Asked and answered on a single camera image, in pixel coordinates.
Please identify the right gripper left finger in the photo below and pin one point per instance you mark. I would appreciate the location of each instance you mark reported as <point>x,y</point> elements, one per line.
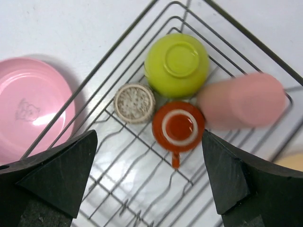
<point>46,189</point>

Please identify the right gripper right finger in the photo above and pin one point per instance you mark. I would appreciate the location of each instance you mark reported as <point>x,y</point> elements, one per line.
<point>249,191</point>

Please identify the yellow plastic plate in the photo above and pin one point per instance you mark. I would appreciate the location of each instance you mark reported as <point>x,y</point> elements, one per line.
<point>293,161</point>

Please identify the salmon pink cup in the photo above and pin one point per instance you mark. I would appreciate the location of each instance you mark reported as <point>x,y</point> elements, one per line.
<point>249,101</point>

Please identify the orange black mug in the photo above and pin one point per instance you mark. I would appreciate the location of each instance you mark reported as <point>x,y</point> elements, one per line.
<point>178,127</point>

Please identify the small speckled grey cup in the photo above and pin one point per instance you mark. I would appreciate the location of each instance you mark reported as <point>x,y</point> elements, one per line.
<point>134,103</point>

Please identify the lime green bowl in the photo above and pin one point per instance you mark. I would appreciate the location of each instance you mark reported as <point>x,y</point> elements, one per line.
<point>176,65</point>

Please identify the pink plastic plate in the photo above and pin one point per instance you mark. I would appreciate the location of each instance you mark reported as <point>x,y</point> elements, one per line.
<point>31,93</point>

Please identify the dark wire dish rack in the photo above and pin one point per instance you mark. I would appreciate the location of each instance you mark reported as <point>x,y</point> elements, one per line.
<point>132,182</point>

